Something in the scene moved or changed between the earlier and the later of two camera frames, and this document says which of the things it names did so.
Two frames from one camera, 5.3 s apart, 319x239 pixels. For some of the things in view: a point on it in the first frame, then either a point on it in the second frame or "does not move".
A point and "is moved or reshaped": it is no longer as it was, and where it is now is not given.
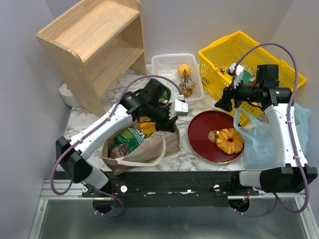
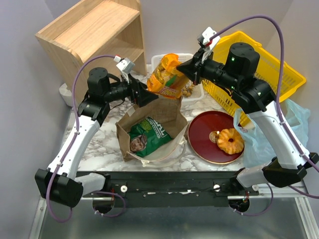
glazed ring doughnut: x=229 y=147 does not move
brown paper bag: x=159 y=145 is moved or reshaped
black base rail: x=172 y=189 does not move
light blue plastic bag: x=257 y=138 does not move
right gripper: x=229 y=93 → x=190 y=67
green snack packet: x=131 y=137 → x=147 y=137
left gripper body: x=161 y=116 → x=124 y=89
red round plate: x=202 y=133 does not move
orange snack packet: x=147 y=128 → x=166 y=80
